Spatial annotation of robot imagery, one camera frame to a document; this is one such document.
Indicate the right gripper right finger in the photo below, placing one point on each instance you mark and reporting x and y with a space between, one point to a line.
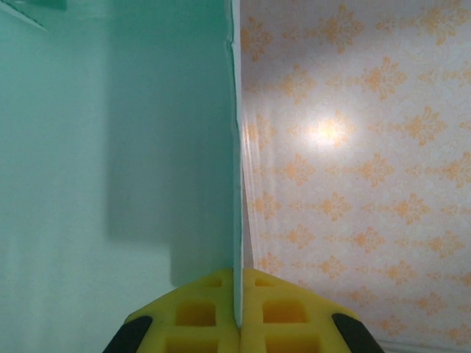
283 316

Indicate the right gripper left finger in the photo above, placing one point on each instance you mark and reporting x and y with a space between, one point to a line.
191 316

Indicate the light teal paper box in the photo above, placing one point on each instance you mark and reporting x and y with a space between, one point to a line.
110 147

